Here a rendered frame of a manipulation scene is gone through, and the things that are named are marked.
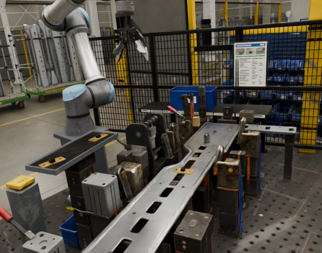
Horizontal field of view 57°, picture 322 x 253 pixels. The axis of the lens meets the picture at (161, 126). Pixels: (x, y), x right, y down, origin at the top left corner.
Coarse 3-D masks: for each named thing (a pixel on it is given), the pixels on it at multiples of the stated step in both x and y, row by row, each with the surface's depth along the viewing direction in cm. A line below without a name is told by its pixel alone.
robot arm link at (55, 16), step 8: (56, 0) 131; (64, 0) 123; (72, 0) 120; (80, 0) 118; (48, 8) 139; (56, 8) 130; (64, 8) 127; (72, 8) 126; (48, 16) 139; (56, 16) 135; (64, 16) 135; (48, 24) 142; (56, 24) 142
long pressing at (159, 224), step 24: (192, 144) 150; (216, 144) 148; (168, 168) 126; (192, 168) 125; (144, 192) 109; (192, 192) 107; (120, 216) 95; (144, 216) 95; (168, 216) 94; (96, 240) 85; (120, 240) 85; (144, 240) 84
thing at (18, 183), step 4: (20, 176) 93; (24, 176) 93; (28, 176) 93; (12, 180) 91; (16, 180) 91; (20, 180) 90; (24, 180) 90; (28, 180) 90; (32, 180) 91; (8, 184) 89; (12, 184) 88; (16, 184) 88; (20, 184) 88; (24, 184) 88; (28, 184) 90; (16, 188) 87; (20, 188) 87
